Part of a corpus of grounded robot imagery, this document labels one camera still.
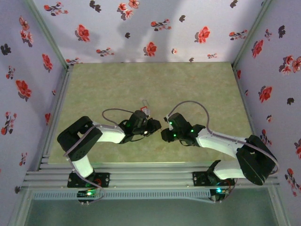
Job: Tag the aluminium frame post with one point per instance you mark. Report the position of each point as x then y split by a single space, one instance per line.
249 35
50 42

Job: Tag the aluminium side rail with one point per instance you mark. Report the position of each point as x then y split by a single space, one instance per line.
248 113
55 113

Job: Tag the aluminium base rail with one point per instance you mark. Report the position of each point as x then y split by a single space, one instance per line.
150 174

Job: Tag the red padlock with silver shackle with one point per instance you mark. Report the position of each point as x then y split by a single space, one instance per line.
144 109

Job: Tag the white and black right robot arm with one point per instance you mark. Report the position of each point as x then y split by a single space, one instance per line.
218 143

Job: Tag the aluminium lower frame bar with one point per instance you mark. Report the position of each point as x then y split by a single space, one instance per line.
20 209
278 207

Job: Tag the circuit board with green light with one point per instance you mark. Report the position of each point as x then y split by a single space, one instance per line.
218 190
89 193

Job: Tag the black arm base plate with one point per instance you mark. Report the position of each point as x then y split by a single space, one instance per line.
105 180
198 179

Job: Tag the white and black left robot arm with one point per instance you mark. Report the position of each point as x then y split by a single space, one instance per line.
110 135

